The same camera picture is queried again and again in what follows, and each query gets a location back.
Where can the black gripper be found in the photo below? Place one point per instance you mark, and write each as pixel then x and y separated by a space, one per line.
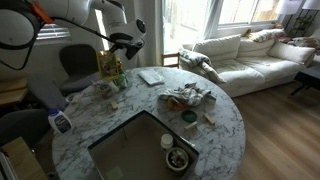
pixel 133 45

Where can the yellow dog picture book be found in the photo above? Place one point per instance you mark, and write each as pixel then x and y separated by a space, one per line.
pixel 107 65

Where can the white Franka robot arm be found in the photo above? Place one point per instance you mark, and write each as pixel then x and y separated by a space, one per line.
pixel 83 8

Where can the dark blue storage box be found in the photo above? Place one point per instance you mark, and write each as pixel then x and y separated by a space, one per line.
pixel 133 153

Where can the brown cardboard box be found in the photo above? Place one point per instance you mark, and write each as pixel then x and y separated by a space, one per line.
pixel 21 161

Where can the white curtain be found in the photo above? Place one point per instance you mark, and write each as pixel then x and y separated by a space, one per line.
pixel 150 30

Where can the dark office chair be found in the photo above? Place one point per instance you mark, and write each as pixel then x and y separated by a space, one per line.
pixel 78 61

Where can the white cup dark contents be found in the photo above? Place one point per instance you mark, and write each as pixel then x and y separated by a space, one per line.
pixel 106 88

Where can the wooden chair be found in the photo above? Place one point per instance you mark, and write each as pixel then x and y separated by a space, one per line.
pixel 170 56

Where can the small wooden block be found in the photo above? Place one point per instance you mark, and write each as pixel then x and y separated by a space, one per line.
pixel 209 118
pixel 114 105
pixel 191 125

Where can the white window blinds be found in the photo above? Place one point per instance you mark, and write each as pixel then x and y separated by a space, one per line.
pixel 53 32

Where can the orange object under cloth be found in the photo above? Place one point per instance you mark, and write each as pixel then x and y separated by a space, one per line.
pixel 173 104

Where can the striped crumpled cloth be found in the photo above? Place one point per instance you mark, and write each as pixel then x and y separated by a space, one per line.
pixel 186 93

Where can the grey white throw blanket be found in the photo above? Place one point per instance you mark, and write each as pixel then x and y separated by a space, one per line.
pixel 200 61

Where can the white bottle blue label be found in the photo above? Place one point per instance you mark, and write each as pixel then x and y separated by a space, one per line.
pixel 60 121

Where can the small green bowl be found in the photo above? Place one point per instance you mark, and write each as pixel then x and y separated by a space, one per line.
pixel 189 116

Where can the white sofa back cushion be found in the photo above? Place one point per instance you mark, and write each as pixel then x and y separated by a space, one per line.
pixel 291 53
pixel 256 49
pixel 218 48

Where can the wooden bench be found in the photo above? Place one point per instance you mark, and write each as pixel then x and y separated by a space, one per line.
pixel 11 90

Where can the grey chair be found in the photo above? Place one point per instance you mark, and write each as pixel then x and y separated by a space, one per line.
pixel 20 128

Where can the round ceramic bowl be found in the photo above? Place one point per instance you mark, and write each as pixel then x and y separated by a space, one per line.
pixel 177 159

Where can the white sofa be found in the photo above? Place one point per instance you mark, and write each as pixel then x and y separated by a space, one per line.
pixel 253 70

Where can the floral pillow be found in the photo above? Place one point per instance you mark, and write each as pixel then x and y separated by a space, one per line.
pixel 305 41
pixel 266 34

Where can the white lampshade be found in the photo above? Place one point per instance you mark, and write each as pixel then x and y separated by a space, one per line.
pixel 311 4
pixel 289 6

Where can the black plant stand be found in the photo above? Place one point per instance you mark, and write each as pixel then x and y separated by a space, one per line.
pixel 301 23

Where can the black coffee table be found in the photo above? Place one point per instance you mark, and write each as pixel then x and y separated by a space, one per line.
pixel 308 78

